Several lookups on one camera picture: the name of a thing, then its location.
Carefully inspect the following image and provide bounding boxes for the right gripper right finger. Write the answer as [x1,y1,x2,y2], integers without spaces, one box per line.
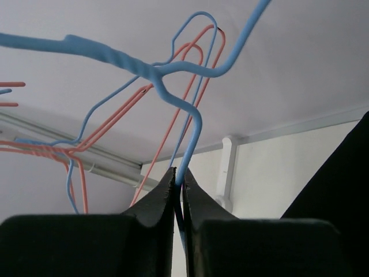
[183,171,351,276]

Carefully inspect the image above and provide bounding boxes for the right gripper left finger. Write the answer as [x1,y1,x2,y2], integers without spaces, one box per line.
[1,168,176,276]

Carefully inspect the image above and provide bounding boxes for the black trousers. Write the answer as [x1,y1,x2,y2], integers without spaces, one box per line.
[282,114,368,276]

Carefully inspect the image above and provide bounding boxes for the light blue hanger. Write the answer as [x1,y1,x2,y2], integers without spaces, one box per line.
[15,12,226,214]
[0,0,273,254]

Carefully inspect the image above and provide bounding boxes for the white clothes rack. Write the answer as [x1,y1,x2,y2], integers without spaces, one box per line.
[215,136,238,213]

